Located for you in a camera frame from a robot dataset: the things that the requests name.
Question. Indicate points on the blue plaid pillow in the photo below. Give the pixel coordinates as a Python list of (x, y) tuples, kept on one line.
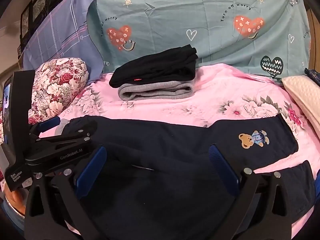
[(64, 33)]

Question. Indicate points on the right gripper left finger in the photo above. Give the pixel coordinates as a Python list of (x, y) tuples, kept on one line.
[(53, 206)]

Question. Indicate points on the pink floral bedsheet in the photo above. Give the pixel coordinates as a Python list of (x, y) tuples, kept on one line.
[(222, 92)]

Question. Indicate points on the person left hand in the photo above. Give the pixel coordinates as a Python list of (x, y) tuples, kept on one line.
[(16, 200)]

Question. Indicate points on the cream quilted pillow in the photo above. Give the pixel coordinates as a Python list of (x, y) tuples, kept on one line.
[(305, 93)]

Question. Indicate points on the black folded pants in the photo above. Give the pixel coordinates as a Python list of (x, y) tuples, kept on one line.
[(176, 64)]

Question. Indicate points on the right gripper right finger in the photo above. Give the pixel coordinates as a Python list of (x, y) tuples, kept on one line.
[(261, 207)]

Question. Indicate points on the dark framed wall pictures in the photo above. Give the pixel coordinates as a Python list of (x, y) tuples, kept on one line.
[(31, 18)]

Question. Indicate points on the red floral pillow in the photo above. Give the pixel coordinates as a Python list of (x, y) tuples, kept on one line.
[(57, 82)]

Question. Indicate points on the teal heart print quilt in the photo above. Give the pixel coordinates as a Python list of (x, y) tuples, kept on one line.
[(263, 37)]

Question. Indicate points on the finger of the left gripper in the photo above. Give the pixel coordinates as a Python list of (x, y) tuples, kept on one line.
[(43, 126)]

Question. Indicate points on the navy pants with bear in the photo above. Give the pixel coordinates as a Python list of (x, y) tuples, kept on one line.
[(158, 181)]

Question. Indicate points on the grey folded pants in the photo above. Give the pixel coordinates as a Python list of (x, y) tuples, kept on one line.
[(159, 90)]

